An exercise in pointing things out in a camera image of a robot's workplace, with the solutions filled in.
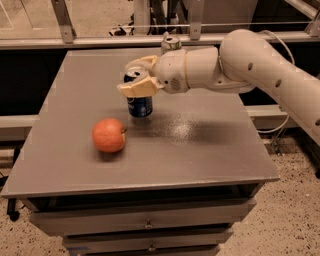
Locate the metal window frame rail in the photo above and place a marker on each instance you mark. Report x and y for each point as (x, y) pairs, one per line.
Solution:
(71, 24)

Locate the grey drawer cabinet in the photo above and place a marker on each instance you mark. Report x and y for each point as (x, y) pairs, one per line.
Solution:
(194, 147)

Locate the blue pepsi can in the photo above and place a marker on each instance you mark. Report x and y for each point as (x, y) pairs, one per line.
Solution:
(137, 107)

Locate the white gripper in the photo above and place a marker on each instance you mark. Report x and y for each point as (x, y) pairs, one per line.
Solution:
(171, 71)

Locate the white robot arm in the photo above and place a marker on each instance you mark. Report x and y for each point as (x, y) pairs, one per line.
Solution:
(244, 60)

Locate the grey top drawer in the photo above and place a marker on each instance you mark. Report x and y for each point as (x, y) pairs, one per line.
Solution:
(146, 217)

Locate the red apple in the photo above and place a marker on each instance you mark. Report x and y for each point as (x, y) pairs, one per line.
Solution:
(108, 135)

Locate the white green soda can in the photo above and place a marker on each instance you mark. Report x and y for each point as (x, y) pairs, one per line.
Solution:
(170, 43)

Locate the grey drawer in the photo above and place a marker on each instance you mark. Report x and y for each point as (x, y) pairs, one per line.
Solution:
(146, 217)
(149, 241)

